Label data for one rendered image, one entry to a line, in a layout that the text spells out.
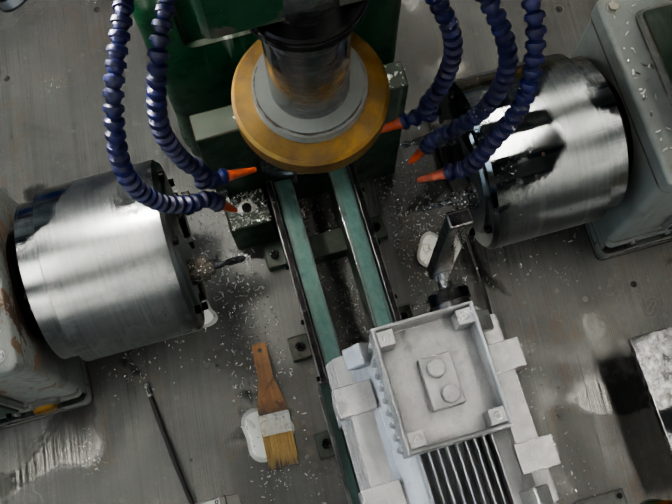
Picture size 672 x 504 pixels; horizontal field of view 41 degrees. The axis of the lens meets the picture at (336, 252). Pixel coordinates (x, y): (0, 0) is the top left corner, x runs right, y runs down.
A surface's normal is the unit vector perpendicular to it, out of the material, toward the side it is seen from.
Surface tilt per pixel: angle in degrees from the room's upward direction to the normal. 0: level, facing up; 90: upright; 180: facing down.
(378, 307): 0
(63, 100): 0
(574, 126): 13
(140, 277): 32
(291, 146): 0
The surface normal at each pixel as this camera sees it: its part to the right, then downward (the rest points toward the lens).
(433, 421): 0.00, -0.28
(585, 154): 0.12, 0.20
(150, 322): 0.24, 0.69
